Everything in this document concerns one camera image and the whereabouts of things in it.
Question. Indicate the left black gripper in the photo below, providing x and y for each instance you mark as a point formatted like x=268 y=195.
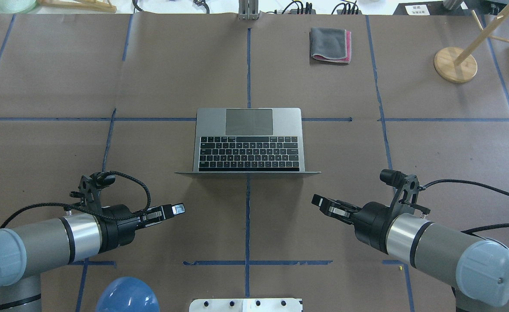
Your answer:
x=119 y=228

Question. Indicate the black power strip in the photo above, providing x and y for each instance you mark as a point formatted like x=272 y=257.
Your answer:
x=296 y=7

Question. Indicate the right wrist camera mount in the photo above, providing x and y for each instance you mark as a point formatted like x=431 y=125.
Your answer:
x=406 y=195

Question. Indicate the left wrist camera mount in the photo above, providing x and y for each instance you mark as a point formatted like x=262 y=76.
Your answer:
x=90 y=188

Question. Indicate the wooden mug tree stand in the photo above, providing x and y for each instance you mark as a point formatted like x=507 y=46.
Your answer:
x=457 y=65

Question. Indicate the black label box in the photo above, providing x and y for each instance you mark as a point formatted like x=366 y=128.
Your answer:
x=428 y=8

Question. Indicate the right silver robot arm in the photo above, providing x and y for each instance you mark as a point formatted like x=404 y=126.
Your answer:
x=476 y=268

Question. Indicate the blue desk lamp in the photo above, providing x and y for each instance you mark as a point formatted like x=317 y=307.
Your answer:
x=127 y=294

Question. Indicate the grey laptop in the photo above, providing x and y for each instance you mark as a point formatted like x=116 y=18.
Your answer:
x=249 y=140

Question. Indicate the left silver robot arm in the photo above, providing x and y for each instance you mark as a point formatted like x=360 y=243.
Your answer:
x=29 y=250

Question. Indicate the white central pillar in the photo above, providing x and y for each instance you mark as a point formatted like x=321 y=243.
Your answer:
x=247 y=305

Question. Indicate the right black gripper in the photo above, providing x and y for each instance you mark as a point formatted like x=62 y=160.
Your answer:
x=370 y=224

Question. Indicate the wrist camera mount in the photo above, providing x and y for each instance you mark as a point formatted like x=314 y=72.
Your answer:
x=90 y=188
x=406 y=195

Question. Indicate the aluminium frame post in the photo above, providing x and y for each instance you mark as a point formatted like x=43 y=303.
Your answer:
x=248 y=10

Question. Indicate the grey pink folded cloth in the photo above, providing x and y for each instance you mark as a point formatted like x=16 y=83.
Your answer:
x=331 y=45

